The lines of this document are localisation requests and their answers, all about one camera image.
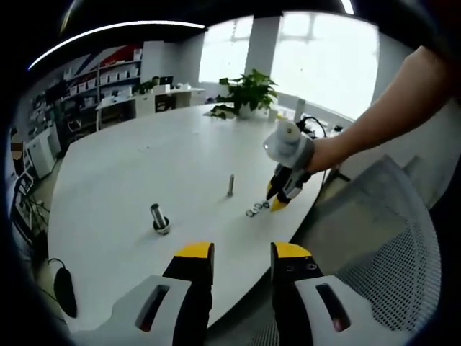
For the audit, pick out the grey mesh office chair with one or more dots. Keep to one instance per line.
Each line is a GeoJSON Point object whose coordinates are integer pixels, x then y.
{"type": "Point", "coordinates": [381, 252]}

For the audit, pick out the black computer mouse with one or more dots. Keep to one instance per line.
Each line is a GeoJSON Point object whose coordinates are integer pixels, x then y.
{"type": "Point", "coordinates": [65, 293]}

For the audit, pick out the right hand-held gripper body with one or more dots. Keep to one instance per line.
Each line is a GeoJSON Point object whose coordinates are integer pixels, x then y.
{"type": "Point", "coordinates": [288, 147]}

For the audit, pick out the curved ceiling light strip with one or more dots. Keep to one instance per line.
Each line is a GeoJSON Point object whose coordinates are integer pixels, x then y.
{"type": "Point", "coordinates": [108, 30]}

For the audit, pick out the storage shelf with white bins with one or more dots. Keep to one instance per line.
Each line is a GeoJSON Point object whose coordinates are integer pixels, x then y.
{"type": "Point", "coordinates": [108, 79]}

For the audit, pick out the thick metal threaded stud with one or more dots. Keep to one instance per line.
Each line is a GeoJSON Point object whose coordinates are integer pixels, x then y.
{"type": "Point", "coordinates": [158, 216]}

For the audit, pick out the white cabinet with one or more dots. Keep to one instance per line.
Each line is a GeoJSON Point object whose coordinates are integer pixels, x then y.
{"type": "Point", "coordinates": [40, 155]}

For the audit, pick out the white office desk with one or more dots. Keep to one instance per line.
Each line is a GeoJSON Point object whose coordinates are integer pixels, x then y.
{"type": "Point", "coordinates": [158, 99]}

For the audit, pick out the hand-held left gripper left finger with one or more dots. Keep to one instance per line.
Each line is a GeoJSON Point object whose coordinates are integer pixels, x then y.
{"type": "Point", "coordinates": [158, 306]}

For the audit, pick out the straight ceiling light strip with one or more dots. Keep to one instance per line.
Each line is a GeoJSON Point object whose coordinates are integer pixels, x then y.
{"type": "Point", "coordinates": [347, 5]}

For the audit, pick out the thin metal threaded stud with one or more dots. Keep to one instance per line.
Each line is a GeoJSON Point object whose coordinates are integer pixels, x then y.
{"type": "Point", "coordinates": [230, 184]}

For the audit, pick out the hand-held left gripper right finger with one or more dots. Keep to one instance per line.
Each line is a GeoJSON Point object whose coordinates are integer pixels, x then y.
{"type": "Point", "coordinates": [313, 310]}

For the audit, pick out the white bottle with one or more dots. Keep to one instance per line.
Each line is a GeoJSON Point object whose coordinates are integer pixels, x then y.
{"type": "Point", "coordinates": [300, 110]}

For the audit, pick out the green potted plant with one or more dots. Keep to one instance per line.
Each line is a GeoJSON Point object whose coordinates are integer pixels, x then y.
{"type": "Point", "coordinates": [248, 92]}

